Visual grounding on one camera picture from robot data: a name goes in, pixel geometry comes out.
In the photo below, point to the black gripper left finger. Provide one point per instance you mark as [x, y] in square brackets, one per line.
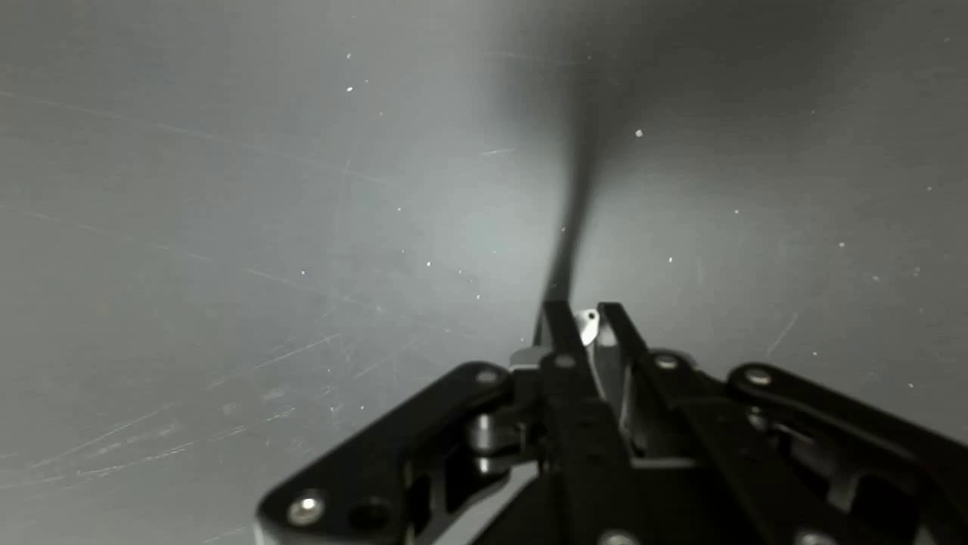
[455, 454]

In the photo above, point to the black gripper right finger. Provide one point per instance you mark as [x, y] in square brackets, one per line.
[788, 454]

